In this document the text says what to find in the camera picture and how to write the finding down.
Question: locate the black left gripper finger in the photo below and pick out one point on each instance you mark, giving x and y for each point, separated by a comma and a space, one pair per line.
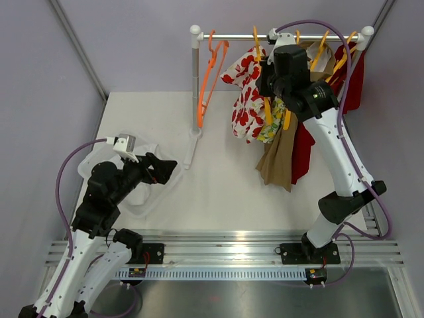
158, 176
160, 167

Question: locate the slotted cable duct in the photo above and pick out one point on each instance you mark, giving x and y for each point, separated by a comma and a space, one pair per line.
219, 274

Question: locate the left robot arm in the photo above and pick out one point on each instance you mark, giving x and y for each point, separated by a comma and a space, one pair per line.
76, 284

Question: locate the yellow hanger of poppy skirt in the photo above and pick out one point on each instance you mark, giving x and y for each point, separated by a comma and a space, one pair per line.
267, 107

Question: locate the white skirt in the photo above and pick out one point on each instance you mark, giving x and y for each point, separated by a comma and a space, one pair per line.
141, 193

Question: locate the aluminium rail frame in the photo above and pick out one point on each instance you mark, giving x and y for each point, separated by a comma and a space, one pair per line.
255, 248

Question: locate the lemon print skirt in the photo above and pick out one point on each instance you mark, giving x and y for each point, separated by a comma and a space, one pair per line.
269, 132

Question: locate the red poppy skirt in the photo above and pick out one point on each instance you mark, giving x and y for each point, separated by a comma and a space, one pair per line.
248, 115

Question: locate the translucent plastic basket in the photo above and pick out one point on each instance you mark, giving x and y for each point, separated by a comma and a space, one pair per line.
104, 152

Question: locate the yellow hanger of red skirt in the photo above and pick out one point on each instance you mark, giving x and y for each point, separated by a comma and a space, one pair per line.
343, 60

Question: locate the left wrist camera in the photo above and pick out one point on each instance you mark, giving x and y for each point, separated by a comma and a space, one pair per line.
123, 146

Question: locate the yellow hanger of lemon skirt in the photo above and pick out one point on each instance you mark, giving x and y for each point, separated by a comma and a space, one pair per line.
287, 113

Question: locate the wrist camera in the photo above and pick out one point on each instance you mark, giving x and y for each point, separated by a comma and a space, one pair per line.
278, 39
123, 146

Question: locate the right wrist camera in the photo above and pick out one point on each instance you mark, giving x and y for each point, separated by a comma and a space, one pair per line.
278, 39

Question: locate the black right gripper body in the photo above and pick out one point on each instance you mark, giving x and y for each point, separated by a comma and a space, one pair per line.
269, 85

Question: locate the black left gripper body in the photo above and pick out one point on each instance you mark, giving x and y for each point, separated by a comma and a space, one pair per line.
134, 173

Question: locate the yellow hanger of tan skirt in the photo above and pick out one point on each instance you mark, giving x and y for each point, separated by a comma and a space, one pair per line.
321, 58

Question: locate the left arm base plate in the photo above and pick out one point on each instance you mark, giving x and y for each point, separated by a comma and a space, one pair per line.
151, 253

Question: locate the orange hanger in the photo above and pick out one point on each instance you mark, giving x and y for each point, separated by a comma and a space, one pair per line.
215, 63

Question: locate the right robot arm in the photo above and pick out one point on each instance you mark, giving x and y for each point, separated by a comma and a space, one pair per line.
354, 186

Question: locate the white clothes rack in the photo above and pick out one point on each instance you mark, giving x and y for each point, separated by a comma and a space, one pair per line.
197, 36

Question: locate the tan corduroy skirt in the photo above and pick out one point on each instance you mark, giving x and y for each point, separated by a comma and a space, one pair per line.
278, 155

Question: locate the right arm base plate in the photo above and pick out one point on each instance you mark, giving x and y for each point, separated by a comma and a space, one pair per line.
291, 253

